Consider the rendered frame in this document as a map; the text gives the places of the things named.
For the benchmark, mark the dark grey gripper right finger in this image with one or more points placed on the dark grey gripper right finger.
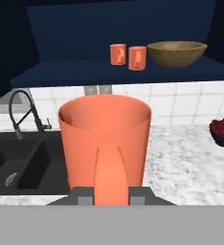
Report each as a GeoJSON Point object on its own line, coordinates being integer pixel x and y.
{"type": "Point", "coordinates": [142, 195]}

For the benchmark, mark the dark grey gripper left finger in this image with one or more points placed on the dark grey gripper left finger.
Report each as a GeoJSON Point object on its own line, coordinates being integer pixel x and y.
{"type": "Point", "coordinates": [82, 196]}

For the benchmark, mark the dark blue open cabinet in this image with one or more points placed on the dark blue open cabinet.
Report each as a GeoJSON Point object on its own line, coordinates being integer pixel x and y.
{"type": "Point", "coordinates": [85, 41]}

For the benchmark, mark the black double sink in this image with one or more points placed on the black double sink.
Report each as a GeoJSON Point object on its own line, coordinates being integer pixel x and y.
{"type": "Point", "coordinates": [24, 166]}

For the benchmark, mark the black spring tap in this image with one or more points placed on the black spring tap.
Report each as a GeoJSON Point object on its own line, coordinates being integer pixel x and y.
{"type": "Point", "coordinates": [24, 111]}

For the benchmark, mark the bowl of dark red berries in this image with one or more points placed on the bowl of dark red berries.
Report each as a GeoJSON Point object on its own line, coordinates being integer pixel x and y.
{"type": "Point", "coordinates": [223, 131]}

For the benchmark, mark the small orange cup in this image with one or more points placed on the small orange cup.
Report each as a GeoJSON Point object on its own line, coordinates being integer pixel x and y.
{"type": "Point", "coordinates": [118, 54]}
{"type": "Point", "coordinates": [137, 58]}

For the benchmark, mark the tan wooden bowl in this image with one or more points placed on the tan wooden bowl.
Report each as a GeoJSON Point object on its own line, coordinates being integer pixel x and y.
{"type": "Point", "coordinates": [177, 53]}

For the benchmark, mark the grey wall socket plate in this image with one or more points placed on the grey wall socket plate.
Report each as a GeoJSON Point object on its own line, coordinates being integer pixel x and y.
{"type": "Point", "coordinates": [98, 90]}

